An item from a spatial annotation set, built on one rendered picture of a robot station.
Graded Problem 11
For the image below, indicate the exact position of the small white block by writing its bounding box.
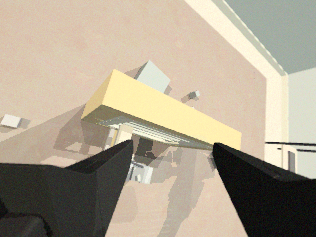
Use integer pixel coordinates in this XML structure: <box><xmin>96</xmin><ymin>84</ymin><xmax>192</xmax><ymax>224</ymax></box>
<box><xmin>1</xmin><ymin>114</ymin><xmax>23</xmax><ymax>128</ymax></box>

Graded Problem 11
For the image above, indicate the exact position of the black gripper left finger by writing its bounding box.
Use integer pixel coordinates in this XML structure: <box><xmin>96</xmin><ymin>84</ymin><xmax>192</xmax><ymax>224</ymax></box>
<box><xmin>0</xmin><ymin>139</ymin><xmax>133</xmax><ymax>237</ymax></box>

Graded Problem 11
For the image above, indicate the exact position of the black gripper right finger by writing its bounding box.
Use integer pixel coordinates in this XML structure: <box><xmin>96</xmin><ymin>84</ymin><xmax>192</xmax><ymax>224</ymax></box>
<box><xmin>212</xmin><ymin>142</ymin><xmax>316</xmax><ymax>237</ymax></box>

